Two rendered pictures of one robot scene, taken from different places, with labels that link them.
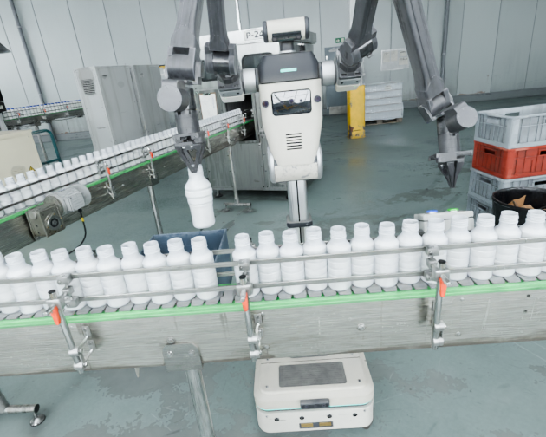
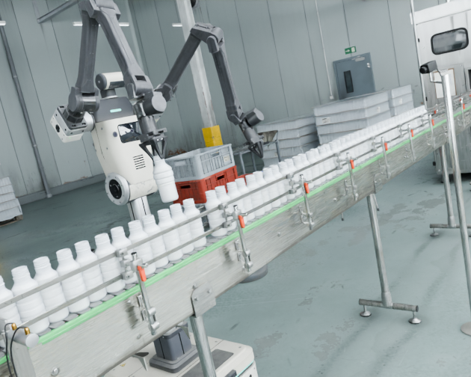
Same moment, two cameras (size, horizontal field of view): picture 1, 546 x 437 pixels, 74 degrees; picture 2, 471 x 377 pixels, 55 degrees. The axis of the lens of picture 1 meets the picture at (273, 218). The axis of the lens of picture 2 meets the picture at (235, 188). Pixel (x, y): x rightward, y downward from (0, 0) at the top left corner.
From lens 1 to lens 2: 131 cm
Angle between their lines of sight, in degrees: 51
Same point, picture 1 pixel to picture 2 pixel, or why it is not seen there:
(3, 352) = (70, 362)
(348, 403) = (244, 366)
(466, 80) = (66, 167)
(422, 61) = (232, 88)
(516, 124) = (198, 160)
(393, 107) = (7, 205)
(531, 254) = (316, 172)
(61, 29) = not seen: outside the picture
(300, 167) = (146, 182)
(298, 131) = (140, 153)
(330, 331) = (268, 242)
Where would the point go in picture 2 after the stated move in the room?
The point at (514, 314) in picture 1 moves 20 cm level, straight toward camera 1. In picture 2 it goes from (323, 205) to (344, 212)
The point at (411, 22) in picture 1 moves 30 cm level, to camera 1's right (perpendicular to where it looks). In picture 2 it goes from (226, 67) to (262, 64)
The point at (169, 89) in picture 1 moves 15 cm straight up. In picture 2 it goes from (158, 97) to (147, 51)
